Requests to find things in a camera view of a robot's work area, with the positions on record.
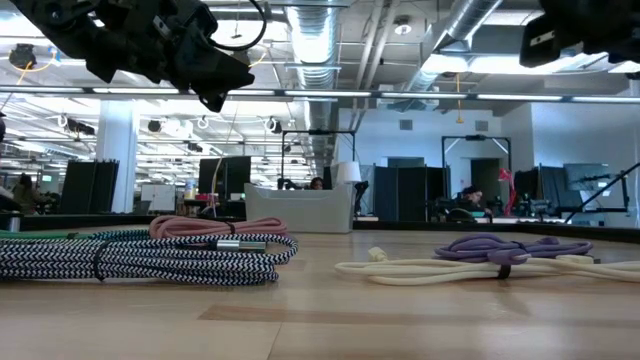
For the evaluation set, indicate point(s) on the white plastic bin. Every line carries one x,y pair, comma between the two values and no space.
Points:
300,210

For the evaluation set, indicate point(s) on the person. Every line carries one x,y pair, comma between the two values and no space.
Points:
472,200
22,192
316,183

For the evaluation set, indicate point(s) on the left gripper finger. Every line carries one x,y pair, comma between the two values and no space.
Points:
214,100
215,55

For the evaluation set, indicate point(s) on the white table lamp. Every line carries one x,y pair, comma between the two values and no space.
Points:
348,172

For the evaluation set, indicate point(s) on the black diagonal frame brace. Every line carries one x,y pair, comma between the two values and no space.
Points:
600,192

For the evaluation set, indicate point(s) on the black room divider panel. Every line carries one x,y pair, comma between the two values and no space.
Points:
90,187
410,192

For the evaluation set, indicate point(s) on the silver ventilation duct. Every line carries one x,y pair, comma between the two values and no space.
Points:
465,25
315,50

